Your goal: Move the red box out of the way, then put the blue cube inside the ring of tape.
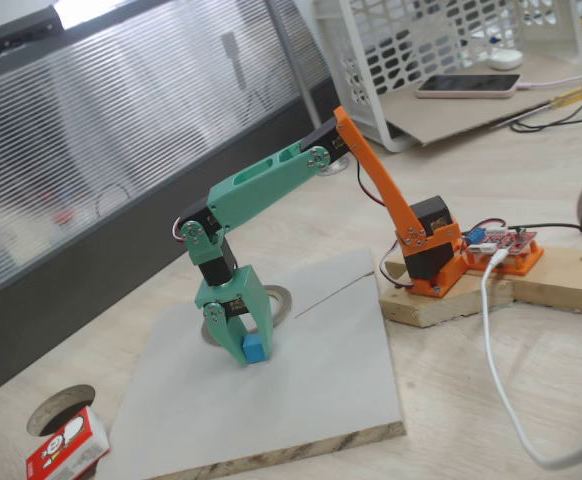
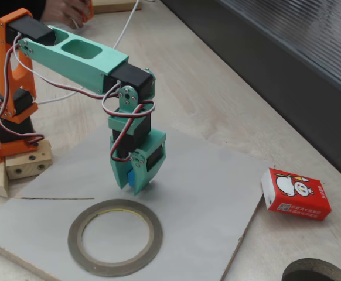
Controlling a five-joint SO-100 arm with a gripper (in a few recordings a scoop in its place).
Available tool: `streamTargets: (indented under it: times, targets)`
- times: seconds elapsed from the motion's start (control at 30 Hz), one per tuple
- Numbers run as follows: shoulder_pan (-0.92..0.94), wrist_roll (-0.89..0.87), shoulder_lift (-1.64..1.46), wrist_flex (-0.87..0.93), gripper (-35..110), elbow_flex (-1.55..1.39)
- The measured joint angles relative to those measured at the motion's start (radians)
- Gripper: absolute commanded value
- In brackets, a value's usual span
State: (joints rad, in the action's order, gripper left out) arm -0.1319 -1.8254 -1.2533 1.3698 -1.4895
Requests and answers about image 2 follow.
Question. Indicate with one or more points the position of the blue cube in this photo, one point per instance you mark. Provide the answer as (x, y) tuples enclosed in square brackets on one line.
[(131, 179)]

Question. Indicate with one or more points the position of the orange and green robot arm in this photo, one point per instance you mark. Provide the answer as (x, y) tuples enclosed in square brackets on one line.
[(79, 64)]

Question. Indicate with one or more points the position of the person's hand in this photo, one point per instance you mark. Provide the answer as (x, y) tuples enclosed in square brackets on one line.
[(62, 10)]

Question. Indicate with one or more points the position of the wooden base block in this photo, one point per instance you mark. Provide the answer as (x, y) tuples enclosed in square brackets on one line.
[(27, 164)]

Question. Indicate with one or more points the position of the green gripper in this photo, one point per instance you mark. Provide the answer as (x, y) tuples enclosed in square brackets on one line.
[(155, 150)]

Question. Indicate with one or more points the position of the white work board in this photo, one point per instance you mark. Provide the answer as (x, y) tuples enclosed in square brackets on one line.
[(188, 222)]

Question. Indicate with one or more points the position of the orange green leader arm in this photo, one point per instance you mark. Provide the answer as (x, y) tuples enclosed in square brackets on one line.
[(88, 10)]

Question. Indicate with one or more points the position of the red tissue box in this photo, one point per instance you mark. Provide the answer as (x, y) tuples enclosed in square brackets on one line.
[(296, 199)]

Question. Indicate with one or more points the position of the glass desk partition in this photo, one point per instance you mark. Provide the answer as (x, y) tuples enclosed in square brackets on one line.
[(276, 87)]

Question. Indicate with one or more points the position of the flat wooden plank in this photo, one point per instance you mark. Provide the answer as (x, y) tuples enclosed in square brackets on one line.
[(117, 6)]

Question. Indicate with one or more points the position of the black sleeved forearm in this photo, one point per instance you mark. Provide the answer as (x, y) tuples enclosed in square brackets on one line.
[(12, 7)]

